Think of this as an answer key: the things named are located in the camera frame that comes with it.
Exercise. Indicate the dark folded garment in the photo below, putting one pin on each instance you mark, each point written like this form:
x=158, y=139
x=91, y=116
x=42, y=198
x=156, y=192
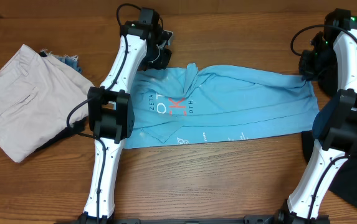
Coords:
x=76, y=128

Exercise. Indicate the folded beige shorts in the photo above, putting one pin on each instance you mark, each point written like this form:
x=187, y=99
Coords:
x=37, y=100

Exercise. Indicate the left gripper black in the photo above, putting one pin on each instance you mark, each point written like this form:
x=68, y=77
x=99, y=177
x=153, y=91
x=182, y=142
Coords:
x=162, y=61

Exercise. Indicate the light blue printed t-shirt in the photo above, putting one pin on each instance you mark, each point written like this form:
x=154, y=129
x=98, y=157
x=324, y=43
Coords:
x=177, y=106

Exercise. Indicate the black t-shirt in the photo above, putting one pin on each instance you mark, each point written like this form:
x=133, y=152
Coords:
x=344, y=183

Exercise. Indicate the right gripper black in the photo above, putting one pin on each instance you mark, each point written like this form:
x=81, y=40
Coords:
x=306, y=70

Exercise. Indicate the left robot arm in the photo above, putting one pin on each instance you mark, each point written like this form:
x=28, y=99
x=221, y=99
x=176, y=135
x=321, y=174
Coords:
x=143, y=44

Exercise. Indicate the folded denim shorts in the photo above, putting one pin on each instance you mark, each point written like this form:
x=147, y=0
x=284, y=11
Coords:
x=72, y=61

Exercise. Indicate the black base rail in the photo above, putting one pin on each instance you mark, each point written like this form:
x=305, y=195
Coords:
x=248, y=219

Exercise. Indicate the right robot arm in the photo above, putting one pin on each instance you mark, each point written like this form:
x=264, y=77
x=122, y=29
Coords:
x=340, y=30

